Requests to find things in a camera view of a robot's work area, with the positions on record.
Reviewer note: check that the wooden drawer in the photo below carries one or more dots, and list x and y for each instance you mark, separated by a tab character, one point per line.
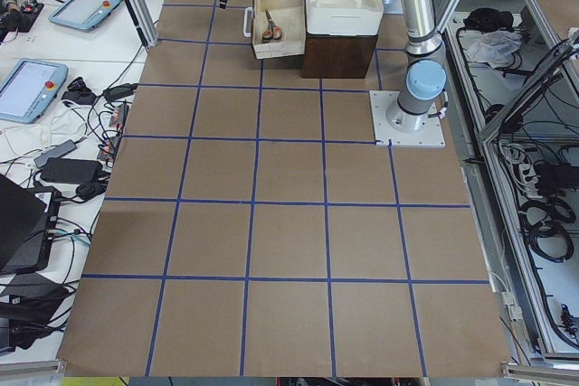
289	15

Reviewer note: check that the orange grey scissors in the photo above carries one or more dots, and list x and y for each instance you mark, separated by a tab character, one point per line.
272	33

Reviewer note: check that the white plastic tray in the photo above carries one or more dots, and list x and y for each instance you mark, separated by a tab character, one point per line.
344	17

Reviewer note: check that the dark wooden cabinet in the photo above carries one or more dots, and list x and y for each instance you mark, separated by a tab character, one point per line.
337	57

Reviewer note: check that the blue teach pendant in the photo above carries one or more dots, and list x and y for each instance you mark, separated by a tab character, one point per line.
83	15
30	88

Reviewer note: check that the black power adapter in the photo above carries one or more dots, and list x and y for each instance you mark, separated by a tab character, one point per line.
70	171

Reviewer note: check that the black laptop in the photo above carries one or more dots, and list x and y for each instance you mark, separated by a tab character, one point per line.
28	217

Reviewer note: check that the white drawer handle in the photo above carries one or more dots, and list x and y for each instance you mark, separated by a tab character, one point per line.
247	22

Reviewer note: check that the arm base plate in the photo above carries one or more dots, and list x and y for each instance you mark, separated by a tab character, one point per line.
394	127

